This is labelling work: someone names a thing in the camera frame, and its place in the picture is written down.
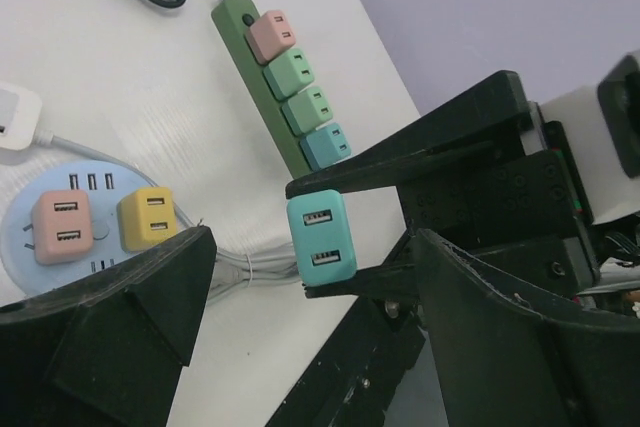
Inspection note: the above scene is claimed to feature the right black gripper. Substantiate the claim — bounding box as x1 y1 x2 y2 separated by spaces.
285 70 600 300

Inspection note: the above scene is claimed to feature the round blue power strip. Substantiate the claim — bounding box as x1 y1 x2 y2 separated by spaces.
1 160 178 296

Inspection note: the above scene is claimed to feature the green charger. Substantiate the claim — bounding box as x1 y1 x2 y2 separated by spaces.
263 47 315 100
282 86 333 136

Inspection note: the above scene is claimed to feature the grey cable of white strip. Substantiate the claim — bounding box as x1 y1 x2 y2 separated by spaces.
32 129 306 306

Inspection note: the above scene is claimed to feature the pink charger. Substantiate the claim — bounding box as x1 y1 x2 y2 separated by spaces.
31 189 94 265
245 10 296 65

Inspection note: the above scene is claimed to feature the white power strip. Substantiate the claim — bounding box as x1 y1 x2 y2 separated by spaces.
0 82 42 165

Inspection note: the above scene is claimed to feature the green power strip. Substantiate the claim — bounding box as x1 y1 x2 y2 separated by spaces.
211 0 311 179

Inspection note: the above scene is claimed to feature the yellow charger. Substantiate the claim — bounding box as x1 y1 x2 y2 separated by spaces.
117 187 178 253

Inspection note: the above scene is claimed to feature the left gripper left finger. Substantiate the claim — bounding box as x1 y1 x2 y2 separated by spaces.
1 226 216 426

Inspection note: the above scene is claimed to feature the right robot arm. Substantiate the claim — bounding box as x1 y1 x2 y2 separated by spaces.
286 52 639 315

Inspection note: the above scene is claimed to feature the green charger top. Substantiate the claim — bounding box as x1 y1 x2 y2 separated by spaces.
282 86 333 136

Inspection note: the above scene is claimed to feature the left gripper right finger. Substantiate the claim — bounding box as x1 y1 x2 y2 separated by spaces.
413 229 639 426

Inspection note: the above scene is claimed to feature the green charger bottom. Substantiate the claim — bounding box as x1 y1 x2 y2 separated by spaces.
263 47 315 100

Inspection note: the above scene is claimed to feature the teal charger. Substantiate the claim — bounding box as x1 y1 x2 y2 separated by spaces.
286 190 357 287
300 122 351 171

